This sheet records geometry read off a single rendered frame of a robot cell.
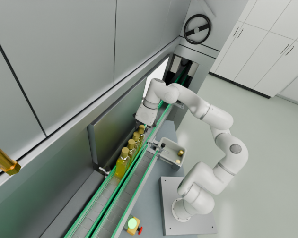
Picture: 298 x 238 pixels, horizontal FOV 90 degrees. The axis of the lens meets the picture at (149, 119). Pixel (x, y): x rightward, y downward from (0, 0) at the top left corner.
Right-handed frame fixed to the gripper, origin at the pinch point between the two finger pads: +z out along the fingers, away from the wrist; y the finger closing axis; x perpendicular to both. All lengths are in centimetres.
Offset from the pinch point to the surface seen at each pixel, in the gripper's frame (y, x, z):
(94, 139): -12.2, -24.6, -1.3
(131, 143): 0.6, -12.5, 2.5
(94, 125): -12.1, -26.3, -9.9
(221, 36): 17, 79, -58
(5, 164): -13, -55, -15
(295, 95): 265, 423, -14
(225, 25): 16, 77, -65
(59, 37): -15, -39, -40
